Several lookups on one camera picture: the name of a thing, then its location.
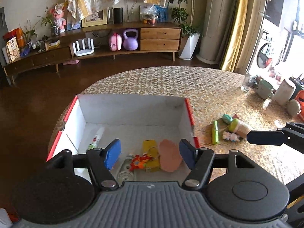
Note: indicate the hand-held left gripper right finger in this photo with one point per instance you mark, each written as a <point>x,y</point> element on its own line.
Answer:
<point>187,153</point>

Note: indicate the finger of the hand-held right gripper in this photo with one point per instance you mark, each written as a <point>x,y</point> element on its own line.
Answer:
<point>263,137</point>

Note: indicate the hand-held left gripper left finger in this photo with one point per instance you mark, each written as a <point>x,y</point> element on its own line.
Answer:
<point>112,154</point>

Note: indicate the small clear bottle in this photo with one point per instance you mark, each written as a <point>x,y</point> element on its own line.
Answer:
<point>125,171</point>

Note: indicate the white pen with green band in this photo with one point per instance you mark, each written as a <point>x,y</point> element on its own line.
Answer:
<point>96,137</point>

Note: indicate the toothpick jar with green lid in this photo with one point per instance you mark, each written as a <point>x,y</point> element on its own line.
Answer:
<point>239,128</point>

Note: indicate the orange red toy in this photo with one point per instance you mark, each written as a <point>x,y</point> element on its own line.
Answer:
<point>139,162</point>

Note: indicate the small rabbit figurine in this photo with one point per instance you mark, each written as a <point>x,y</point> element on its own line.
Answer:
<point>231,136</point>

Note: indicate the small red toy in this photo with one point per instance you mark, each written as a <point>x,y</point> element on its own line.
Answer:
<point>235,116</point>

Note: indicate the small yellow box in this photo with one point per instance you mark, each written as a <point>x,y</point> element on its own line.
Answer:
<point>149,146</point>

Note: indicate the small teal toy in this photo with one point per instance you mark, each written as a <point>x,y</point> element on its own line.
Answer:
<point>227,118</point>

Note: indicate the red cardboard box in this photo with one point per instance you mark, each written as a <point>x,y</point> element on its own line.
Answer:
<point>133,109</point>

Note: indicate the round grey-green pot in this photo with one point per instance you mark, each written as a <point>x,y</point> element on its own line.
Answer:
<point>294,108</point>

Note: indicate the green mug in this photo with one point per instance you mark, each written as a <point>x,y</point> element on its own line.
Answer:
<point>264,90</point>

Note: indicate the white ceramic jar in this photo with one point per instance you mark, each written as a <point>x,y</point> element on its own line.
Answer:
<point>285,92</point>

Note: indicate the orange tissue box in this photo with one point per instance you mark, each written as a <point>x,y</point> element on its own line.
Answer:
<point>301,104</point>

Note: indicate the clear drinking glass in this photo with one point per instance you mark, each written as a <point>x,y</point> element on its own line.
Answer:
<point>246,83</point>

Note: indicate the washing machine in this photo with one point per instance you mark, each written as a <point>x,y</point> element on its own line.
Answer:
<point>263,54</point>

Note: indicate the white planter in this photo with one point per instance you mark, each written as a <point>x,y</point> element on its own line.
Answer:
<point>190,47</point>

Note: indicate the white router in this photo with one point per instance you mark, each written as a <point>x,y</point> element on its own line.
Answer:
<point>83,51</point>

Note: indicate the pink toy suitcase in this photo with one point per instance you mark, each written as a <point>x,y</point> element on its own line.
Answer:
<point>115,43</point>

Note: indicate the yellow curtain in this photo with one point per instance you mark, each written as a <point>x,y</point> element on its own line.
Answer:
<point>237,28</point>

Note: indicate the purple kettlebell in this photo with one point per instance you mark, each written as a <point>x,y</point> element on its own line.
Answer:
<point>130,43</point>

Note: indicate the wooden tv cabinet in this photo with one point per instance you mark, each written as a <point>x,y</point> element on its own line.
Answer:
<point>159,34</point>

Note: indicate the standing air conditioner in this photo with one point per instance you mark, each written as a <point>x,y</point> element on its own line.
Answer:
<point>216,23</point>

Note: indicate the yellow and white box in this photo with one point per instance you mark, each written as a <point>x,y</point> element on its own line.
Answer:
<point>52,44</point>

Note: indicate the small potted plant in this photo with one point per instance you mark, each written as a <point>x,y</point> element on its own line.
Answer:
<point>29,38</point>
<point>54,29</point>

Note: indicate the black speaker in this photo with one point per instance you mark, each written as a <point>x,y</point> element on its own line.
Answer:
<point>118,16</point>

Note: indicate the blue bag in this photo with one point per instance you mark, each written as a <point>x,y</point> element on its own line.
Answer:
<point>162,14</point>

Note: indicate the beige snack box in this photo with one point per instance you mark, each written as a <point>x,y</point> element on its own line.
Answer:
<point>13,49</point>

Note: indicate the plastic bag of fruit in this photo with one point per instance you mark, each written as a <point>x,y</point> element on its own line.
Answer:
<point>148,14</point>

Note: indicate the pink doll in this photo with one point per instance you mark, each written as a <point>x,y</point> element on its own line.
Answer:
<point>60,19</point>

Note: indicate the picture frame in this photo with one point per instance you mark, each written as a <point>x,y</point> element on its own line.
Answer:
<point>95,22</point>

